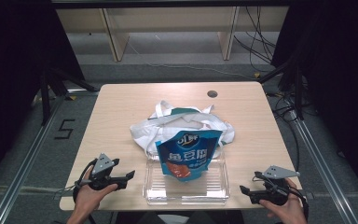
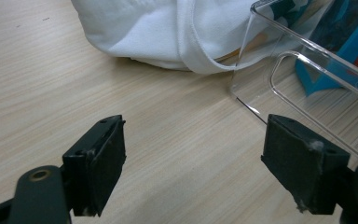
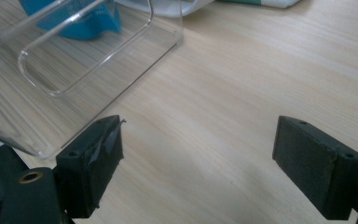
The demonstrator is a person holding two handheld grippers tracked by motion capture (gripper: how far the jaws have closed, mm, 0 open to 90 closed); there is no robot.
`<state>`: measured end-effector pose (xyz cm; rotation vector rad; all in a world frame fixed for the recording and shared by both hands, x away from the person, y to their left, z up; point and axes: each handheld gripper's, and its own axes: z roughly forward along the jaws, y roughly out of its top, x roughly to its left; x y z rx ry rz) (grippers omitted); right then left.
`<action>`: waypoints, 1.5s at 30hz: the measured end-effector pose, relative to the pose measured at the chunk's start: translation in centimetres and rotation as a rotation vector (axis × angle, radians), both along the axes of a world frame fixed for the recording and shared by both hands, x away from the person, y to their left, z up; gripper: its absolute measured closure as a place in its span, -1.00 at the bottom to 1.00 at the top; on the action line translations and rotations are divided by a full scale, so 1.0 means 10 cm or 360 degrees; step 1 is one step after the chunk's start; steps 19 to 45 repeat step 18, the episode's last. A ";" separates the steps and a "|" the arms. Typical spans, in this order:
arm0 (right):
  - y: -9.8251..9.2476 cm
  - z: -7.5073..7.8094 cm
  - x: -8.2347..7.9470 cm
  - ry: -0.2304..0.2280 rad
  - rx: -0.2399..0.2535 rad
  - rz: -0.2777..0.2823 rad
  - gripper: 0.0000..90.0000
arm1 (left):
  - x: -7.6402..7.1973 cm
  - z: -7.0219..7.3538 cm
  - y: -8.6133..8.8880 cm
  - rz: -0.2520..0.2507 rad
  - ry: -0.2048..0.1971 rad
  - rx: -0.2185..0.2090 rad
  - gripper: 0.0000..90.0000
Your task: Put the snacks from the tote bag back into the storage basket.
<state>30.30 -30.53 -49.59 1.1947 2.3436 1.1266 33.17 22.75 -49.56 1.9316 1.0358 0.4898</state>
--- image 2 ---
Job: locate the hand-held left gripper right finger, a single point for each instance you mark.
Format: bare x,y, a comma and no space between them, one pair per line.
304,168

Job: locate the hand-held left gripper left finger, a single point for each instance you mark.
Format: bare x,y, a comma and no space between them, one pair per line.
94,165

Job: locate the white patterned tote bag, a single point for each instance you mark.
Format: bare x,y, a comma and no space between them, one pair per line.
155,31

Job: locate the blue and red packet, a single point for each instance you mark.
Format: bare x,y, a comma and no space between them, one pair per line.
351,46

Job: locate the clear plastic tray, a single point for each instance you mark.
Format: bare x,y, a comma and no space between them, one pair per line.
329,102

